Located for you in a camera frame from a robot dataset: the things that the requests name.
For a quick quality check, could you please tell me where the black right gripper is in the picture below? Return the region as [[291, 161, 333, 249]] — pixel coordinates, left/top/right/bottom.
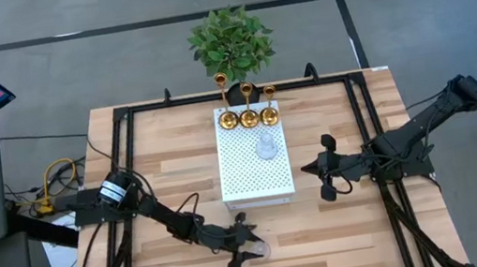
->
[[296, 127, 377, 207]]

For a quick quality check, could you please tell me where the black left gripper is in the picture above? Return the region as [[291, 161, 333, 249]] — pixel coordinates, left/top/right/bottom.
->
[[201, 208, 270, 267]]

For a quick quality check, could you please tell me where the clear ribbed glass candle holder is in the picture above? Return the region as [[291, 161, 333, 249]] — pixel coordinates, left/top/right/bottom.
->
[[252, 129, 281, 164], [247, 238, 275, 264]]

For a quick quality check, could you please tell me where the short brass candlestick holder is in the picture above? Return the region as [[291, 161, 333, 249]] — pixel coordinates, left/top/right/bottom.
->
[[254, 83, 283, 129]]

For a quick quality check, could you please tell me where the medium brass candlestick holder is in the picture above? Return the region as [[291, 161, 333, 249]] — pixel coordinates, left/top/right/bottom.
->
[[233, 80, 263, 131]]

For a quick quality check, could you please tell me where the tall brass candlestick holder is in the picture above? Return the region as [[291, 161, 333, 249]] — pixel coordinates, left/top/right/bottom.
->
[[210, 70, 243, 133]]

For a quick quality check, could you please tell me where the white perforated metal shelf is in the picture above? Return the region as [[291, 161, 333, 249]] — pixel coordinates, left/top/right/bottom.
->
[[208, 97, 299, 215]]

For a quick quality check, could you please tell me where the green potted plant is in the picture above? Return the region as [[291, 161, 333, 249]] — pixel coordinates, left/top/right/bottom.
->
[[182, 0, 285, 113]]

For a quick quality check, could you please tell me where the white paper sheet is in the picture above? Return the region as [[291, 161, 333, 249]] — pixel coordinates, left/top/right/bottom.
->
[[37, 212, 85, 267]]

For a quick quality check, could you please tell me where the black aluminium rig frame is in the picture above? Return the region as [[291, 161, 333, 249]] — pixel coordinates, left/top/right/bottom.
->
[[37, 41, 477, 267]]

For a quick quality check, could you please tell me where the yellow cable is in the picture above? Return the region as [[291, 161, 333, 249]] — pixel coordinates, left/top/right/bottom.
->
[[33, 156, 84, 218]]

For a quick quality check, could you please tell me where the black floor cable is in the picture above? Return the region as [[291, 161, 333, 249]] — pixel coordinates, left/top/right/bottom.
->
[[0, 119, 89, 151]]

